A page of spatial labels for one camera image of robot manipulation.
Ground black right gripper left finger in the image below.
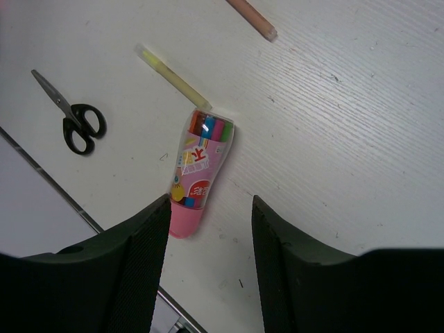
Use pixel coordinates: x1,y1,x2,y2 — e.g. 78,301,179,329
1,196,171,332

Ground black handled scissors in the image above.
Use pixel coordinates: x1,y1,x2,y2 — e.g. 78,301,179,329
31,69,107,156

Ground orange-pink highlighter pen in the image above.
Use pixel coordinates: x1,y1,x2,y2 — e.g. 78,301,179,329
227,0,278,42

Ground pink marker set tube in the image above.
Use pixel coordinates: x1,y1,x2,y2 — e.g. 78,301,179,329
169,108,235,239

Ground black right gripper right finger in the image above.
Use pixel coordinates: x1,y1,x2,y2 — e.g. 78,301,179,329
251,196,443,332

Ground yellow highlighter pen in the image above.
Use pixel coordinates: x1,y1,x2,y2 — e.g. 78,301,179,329
135,44,212,111

